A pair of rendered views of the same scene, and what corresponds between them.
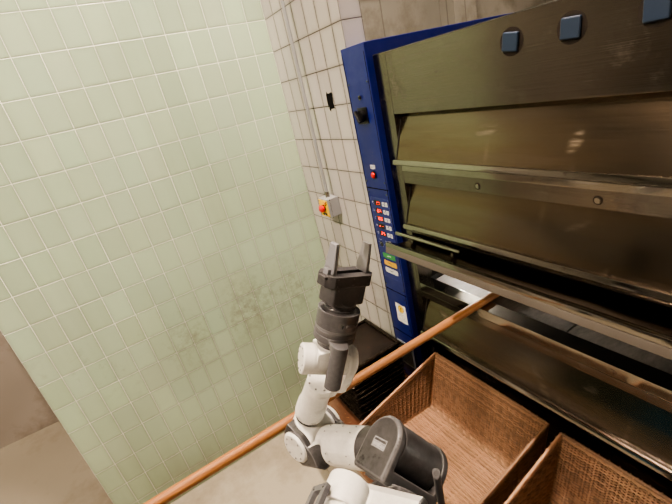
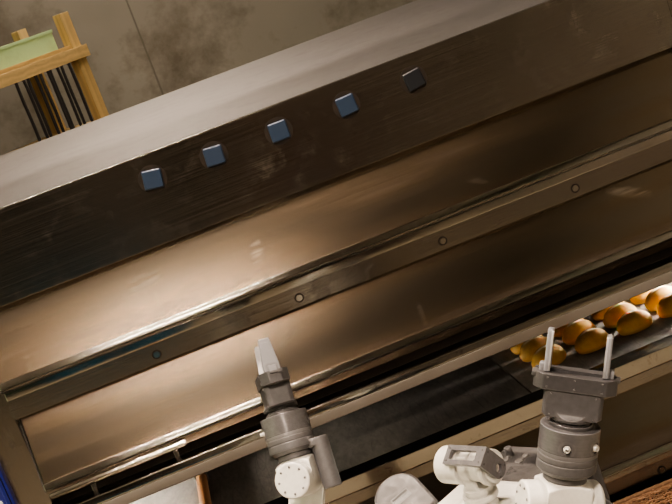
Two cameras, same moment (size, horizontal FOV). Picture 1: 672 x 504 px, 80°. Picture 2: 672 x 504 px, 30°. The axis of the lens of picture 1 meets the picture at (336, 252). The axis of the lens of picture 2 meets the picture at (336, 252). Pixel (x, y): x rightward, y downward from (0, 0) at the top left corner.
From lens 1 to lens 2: 2.02 m
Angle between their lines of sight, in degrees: 67
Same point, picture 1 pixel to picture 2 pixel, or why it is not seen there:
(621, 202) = (318, 289)
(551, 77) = (209, 201)
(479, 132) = (136, 287)
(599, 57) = (248, 174)
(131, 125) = not seen: outside the picture
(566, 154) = (255, 266)
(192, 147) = not seen: outside the picture
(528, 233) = (244, 374)
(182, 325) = not seen: outside the picture
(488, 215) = (182, 386)
